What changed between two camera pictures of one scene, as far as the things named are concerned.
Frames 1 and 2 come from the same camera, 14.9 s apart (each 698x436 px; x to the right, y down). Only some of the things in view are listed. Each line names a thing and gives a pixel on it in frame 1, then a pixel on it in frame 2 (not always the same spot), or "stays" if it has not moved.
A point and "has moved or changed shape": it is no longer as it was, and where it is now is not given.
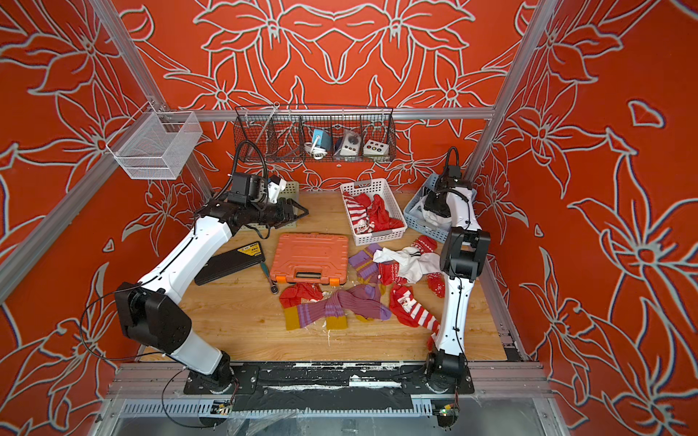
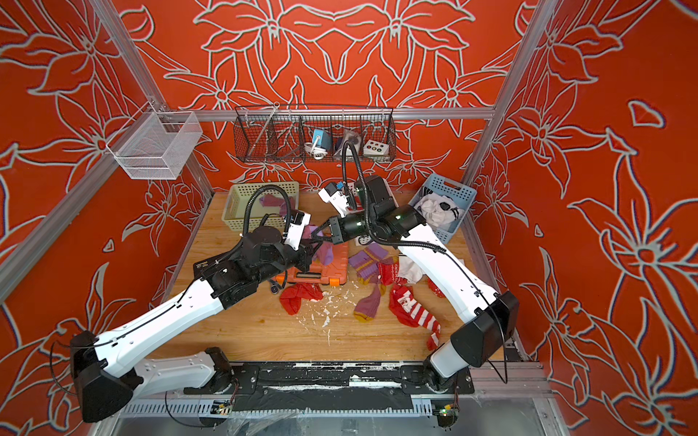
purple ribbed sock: (362, 300) has moved or changed shape
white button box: (375, 148) stays
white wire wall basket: (156, 144) stays
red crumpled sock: (292, 294) stays
